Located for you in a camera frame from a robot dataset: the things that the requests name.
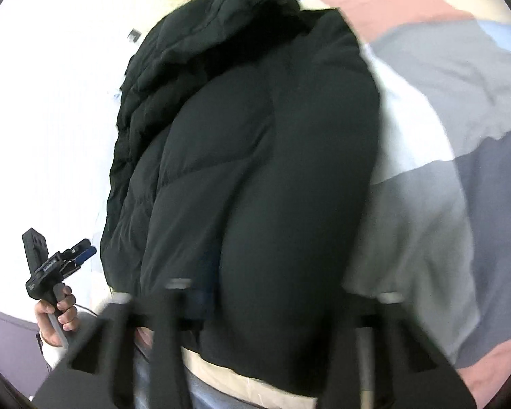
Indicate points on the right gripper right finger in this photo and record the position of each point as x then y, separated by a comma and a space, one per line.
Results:
381, 358

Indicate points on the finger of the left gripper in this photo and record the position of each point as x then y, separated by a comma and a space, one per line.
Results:
78, 248
81, 258

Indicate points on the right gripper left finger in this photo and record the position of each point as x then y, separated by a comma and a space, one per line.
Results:
98, 369

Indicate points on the black puffer jacket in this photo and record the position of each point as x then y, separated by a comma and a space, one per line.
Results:
248, 132

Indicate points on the left hand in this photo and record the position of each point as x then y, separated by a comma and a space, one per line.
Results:
56, 322

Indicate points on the plaid patchwork quilt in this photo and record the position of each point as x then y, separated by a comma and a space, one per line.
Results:
437, 231

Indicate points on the grey wall socket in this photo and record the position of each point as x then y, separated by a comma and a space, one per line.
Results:
134, 36

